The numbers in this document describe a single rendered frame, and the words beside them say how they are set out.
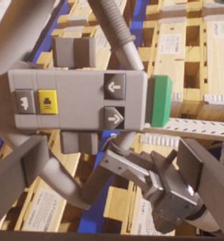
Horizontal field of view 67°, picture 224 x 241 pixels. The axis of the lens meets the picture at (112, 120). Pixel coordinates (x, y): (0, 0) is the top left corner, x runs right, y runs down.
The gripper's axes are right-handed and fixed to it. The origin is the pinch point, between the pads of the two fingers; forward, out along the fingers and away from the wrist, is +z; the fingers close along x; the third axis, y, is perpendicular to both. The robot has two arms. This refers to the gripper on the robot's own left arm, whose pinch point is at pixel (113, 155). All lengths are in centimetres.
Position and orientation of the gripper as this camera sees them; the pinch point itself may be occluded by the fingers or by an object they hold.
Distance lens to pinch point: 30.9
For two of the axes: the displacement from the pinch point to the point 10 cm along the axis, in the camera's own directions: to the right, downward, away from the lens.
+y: 5.0, -8.2, -2.7
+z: -8.7, -4.8, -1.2
